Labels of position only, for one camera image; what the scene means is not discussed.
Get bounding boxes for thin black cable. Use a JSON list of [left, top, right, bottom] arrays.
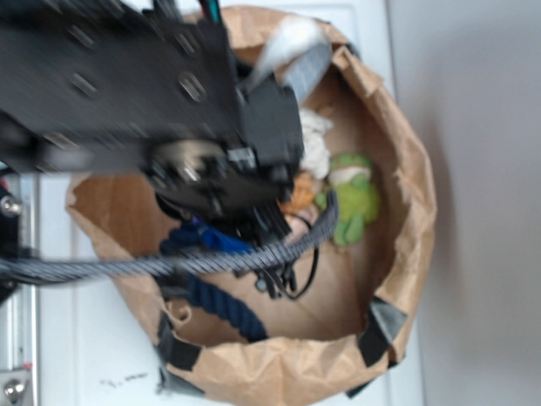
[[253, 215, 320, 300]]

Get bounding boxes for black mounting bracket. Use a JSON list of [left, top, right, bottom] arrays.
[[1, 172, 23, 305]]

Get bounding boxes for grey braided cable sleeve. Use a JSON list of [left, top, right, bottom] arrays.
[[0, 189, 340, 285]]

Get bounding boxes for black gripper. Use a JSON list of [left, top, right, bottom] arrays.
[[145, 141, 292, 245]]

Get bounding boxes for dark blue rope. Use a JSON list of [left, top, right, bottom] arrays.
[[159, 219, 269, 342]]

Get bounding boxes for aluminium frame rail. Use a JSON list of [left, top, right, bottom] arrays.
[[1, 169, 36, 405]]

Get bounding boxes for green plush frog toy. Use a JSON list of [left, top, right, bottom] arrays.
[[325, 151, 381, 248]]

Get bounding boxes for crumpled white paper ball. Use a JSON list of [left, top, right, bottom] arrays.
[[299, 108, 333, 180]]

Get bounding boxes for orange conch seashell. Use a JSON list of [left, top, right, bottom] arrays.
[[279, 172, 318, 241]]

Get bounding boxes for brown paper bag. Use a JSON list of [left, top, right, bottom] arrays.
[[73, 24, 437, 405]]

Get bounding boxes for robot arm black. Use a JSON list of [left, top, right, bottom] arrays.
[[1, 1, 304, 244]]

